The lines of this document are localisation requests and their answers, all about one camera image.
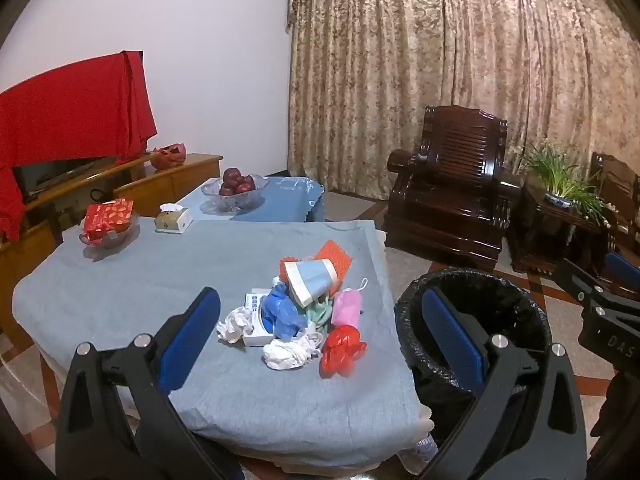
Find blue and white paper cup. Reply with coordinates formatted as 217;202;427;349
284;257;337;307

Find red plastic wrapper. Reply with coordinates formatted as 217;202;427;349
320;325;367;378

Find green potted plant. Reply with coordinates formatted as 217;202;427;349
517;142;616;226

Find black-lined trash bin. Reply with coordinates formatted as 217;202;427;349
394;267;553;461

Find beige tissue box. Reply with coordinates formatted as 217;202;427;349
154;203;194;234

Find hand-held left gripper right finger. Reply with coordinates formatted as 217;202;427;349
415;287;588;480

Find red patterned packet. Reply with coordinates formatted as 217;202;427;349
82;199;135;243

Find green glove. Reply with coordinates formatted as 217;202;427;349
304;296;335;331

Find dark wooden armchair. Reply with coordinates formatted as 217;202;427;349
386;105;523;273
585;152;640;301

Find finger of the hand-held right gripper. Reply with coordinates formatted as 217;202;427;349
602;251;640;302
552;258;608;311

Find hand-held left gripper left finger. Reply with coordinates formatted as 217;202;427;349
55;286;241;480

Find white cardboard box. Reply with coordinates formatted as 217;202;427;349
243;288;321;347

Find red cloth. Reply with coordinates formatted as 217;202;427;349
0;50;158;242

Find dark wooden side table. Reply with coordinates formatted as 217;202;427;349
510;180;608;276

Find grey tablecloth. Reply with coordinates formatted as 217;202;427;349
11;219;433;461

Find wooden tv cabinet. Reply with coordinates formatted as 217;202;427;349
0;152;223;341

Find white tissue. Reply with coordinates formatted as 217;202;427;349
216;307;257;343
262;335;321;372

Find beige patterned curtain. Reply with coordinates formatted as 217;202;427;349
286;0;640;211

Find red plastic bag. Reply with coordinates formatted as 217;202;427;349
152;143;187;170

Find blue disposable glove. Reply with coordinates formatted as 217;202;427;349
257;282;308;341

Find light blue tablecloth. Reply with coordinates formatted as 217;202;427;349
176;176;327;223

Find white sneaker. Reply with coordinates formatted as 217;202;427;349
400;435;439;467

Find orange foam fruit net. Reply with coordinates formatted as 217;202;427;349
279;256;311;286
320;240;353;281

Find glass fruit bowl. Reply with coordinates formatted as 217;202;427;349
201;174;270;211

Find black television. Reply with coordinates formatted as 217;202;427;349
12;156;108;196

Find cream table cover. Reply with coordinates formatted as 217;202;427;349
374;230;436;436

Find pink face mask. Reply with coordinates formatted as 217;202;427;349
330;277;369;331

